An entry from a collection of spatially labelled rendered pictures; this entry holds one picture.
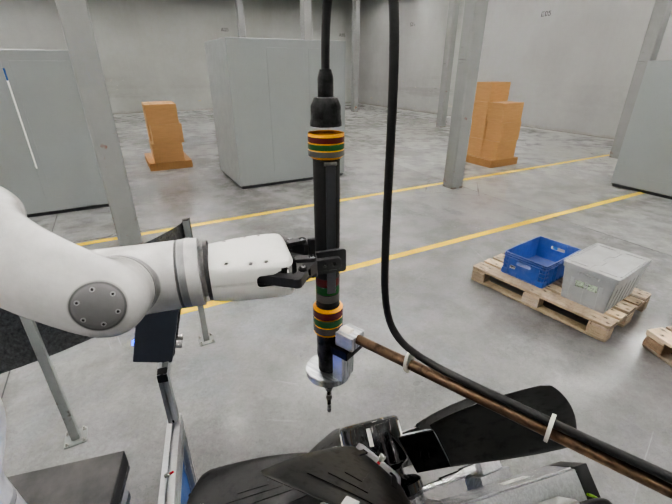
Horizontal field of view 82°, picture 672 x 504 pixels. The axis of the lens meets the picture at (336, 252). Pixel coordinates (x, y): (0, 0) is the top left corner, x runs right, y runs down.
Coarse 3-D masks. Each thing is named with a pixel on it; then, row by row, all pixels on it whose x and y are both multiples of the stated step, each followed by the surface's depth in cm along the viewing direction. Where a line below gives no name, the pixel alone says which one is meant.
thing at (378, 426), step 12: (372, 420) 81; (384, 420) 72; (396, 420) 74; (348, 432) 72; (360, 432) 71; (372, 432) 71; (384, 432) 71; (396, 432) 73; (348, 444) 72; (384, 444) 70; (396, 444) 71; (396, 456) 70; (396, 468) 70; (408, 480) 70; (420, 480) 70; (408, 492) 67
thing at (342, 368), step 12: (348, 324) 57; (336, 336) 55; (348, 336) 54; (336, 348) 55; (348, 348) 54; (360, 348) 57; (312, 360) 62; (336, 360) 57; (348, 360) 58; (312, 372) 60; (336, 372) 58; (348, 372) 59; (324, 384) 58; (336, 384) 58
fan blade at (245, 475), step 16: (240, 464) 77; (256, 464) 75; (272, 464) 74; (208, 480) 75; (224, 480) 73; (240, 480) 72; (256, 480) 71; (272, 480) 70; (192, 496) 71; (208, 496) 70; (224, 496) 69; (240, 496) 68; (256, 496) 68; (272, 496) 68; (288, 496) 67; (304, 496) 67
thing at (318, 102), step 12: (324, 72) 42; (324, 84) 43; (324, 96) 43; (312, 108) 44; (324, 108) 43; (336, 108) 44; (312, 120) 44; (324, 120) 44; (336, 120) 44; (324, 348) 57; (324, 360) 58; (324, 372) 60
